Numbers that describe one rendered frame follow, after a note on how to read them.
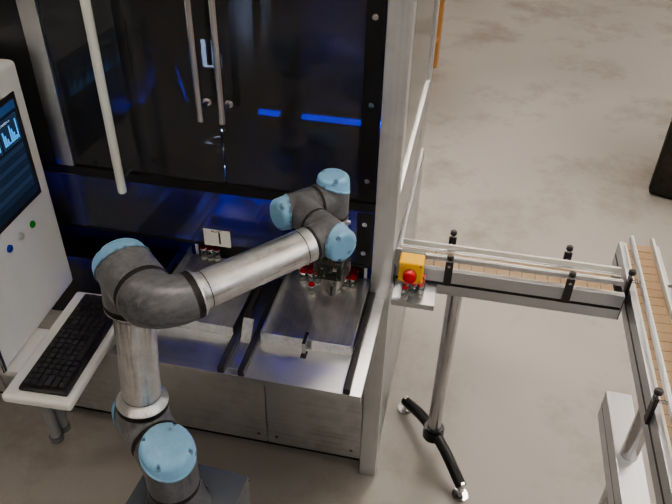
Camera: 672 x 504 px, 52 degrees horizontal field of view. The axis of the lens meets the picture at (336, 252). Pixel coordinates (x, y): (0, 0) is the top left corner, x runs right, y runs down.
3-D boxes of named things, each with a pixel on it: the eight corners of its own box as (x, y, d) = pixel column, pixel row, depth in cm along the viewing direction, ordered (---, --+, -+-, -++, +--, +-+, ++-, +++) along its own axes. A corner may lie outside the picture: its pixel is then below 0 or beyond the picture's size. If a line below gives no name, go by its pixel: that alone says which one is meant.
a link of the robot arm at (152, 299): (133, 316, 118) (360, 218, 140) (109, 283, 125) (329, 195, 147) (145, 363, 125) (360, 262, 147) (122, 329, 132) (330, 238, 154)
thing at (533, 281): (392, 290, 217) (395, 250, 208) (399, 261, 229) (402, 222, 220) (618, 323, 206) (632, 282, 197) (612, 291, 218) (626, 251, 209)
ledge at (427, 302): (396, 276, 220) (397, 272, 218) (437, 282, 217) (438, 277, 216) (390, 304, 209) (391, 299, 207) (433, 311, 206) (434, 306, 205)
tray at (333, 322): (292, 268, 219) (291, 259, 217) (372, 280, 215) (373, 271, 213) (260, 341, 192) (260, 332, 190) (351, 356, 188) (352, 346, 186)
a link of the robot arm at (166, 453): (159, 514, 148) (150, 475, 139) (135, 470, 156) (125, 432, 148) (210, 486, 153) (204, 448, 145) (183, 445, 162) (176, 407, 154)
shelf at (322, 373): (177, 256, 226) (177, 251, 225) (387, 287, 215) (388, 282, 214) (109, 358, 188) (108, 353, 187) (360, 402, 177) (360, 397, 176)
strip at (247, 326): (244, 332, 195) (243, 316, 191) (255, 334, 194) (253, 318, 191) (227, 367, 184) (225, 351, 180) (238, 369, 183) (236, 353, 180)
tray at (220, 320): (191, 253, 224) (190, 245, 222) (268, 265, 220) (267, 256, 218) (147, 322, 197) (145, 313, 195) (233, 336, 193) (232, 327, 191)
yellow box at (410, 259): (400, 266, 208) (402, 247, 203) (424, 270, 206) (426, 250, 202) (397, 282, 202) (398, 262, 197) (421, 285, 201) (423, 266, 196)
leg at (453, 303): (422, 426, 270) (443, 273, 224) (445, 430, 268) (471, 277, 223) (419, 444, 263) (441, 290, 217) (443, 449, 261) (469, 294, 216)
